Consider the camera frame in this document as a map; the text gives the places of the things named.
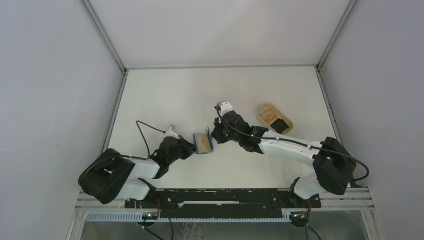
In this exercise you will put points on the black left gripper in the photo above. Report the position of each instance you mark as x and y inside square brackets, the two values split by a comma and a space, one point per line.
[189, 148]

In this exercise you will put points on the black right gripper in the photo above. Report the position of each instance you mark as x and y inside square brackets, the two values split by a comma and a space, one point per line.
[217, 133]

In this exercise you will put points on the orange credit card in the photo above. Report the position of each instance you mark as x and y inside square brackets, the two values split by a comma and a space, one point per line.
[204, 145]

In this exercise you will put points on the blue leather card holder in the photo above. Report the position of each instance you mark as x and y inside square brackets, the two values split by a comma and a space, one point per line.
[208, 132]

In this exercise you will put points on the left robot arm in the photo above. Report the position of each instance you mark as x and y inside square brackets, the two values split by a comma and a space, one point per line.
[116, 176]

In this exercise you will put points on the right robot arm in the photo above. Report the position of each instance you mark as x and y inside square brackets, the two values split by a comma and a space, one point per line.
[333, 167]

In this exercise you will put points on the black card in tray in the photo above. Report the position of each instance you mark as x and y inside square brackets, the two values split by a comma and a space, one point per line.
[279, 126]

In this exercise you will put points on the beige oval tray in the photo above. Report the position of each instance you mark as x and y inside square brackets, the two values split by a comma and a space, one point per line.
[268, 113]

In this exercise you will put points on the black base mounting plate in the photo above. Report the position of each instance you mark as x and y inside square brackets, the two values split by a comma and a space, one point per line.
[223, 202]

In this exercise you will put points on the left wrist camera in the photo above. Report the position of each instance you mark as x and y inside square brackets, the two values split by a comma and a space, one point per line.
[170, 132]

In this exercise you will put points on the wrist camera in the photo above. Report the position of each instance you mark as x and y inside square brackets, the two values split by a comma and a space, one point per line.
[170, 132]
[223, 108]

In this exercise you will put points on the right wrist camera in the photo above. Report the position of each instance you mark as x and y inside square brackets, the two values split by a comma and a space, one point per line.
[223, 108]

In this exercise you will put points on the white cable duct strip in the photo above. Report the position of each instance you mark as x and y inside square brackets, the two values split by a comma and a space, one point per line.
[282, 216]

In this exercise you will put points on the aluminium frame rails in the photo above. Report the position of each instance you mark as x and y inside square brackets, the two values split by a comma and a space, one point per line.
[354, 200]

